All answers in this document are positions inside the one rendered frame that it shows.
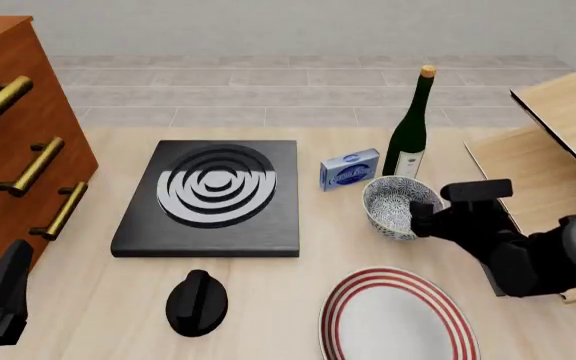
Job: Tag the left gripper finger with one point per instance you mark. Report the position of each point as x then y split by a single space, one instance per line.
14 262

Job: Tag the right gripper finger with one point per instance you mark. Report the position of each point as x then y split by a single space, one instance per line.
421 221

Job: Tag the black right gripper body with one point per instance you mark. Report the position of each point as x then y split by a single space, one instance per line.
473 228

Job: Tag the blue patterned white bowl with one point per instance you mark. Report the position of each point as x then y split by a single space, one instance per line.
385 202

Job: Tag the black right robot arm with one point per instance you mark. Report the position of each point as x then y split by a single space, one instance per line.
558 258

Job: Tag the flat black stove plate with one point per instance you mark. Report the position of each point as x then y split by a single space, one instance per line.
140 228

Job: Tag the round black stove knob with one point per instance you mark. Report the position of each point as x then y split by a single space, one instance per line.
195 303

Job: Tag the flat plate on black stalk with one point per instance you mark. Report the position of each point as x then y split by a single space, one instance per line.
478 189

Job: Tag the pale wooden rack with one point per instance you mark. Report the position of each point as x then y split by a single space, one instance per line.
528 176

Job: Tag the blue printed food box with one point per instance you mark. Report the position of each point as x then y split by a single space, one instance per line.
348 174

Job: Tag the dark green wine bottle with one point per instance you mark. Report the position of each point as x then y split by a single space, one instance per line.
408 135

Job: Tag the white plate with red rings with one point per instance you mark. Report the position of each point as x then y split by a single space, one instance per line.
393 326

